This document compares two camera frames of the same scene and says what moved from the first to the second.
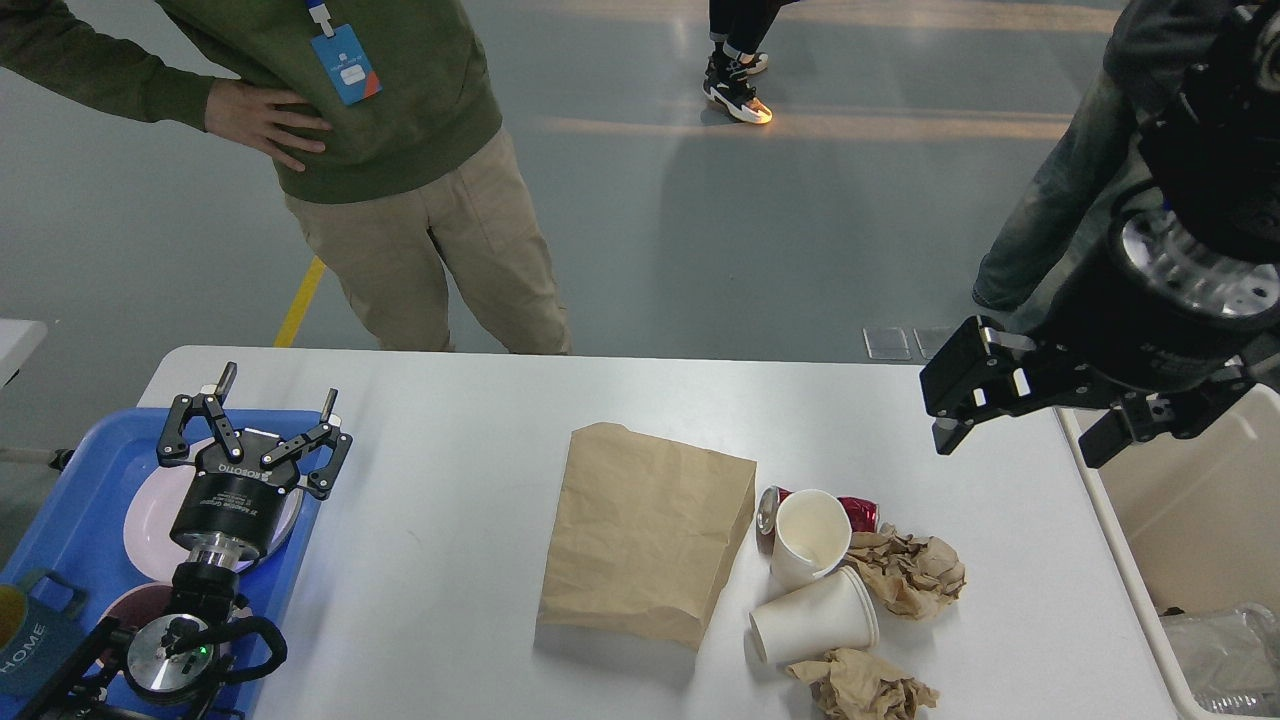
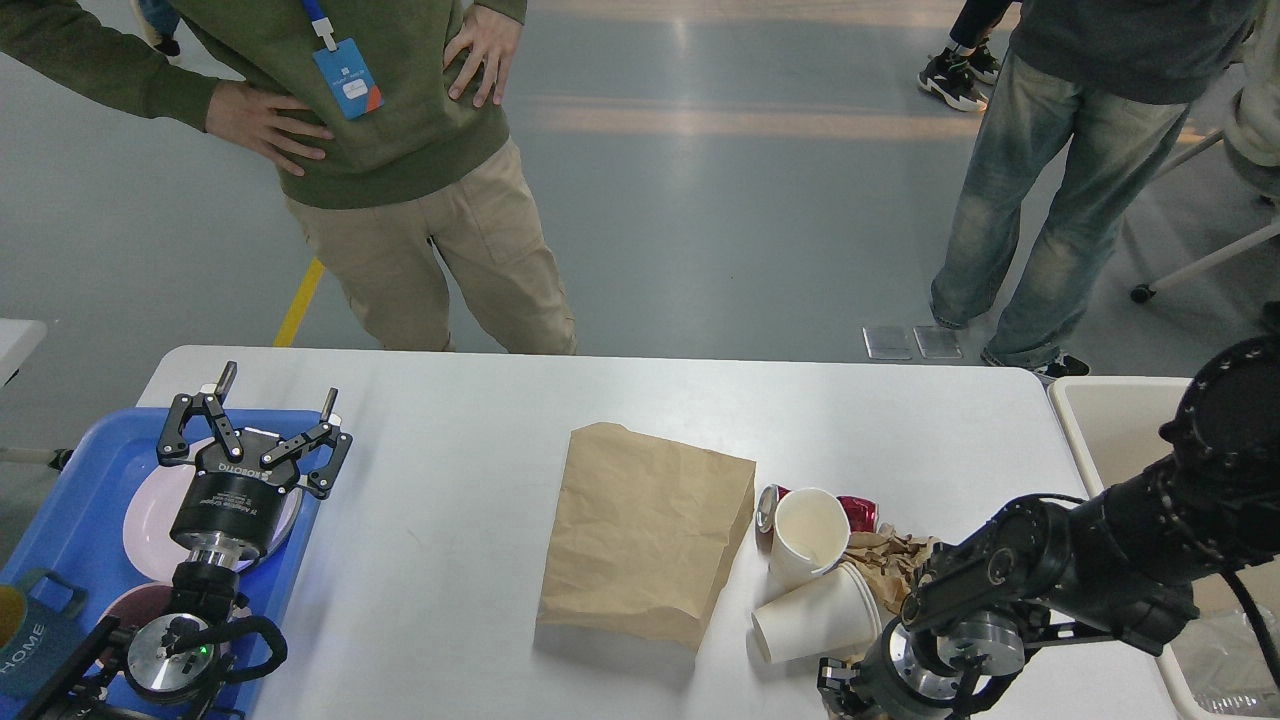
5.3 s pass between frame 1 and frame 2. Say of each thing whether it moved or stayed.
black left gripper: stayed
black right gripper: moved
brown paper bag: stayed
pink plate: stayed
